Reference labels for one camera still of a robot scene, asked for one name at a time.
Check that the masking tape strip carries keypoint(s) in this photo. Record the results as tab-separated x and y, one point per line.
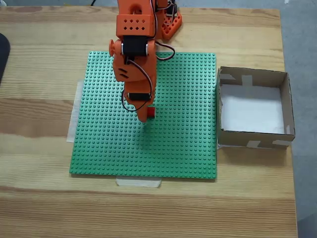
138	183
73	119

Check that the black rounded object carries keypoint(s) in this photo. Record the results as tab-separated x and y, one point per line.
3	57

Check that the brown cardboard box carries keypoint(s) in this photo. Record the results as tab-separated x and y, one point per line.
257	141

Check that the green lego baseplate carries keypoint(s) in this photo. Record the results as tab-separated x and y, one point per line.
111	148

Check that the red lego block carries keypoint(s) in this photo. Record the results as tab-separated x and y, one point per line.
151	112

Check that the white paper sheet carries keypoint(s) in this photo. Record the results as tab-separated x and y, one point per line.
250	109

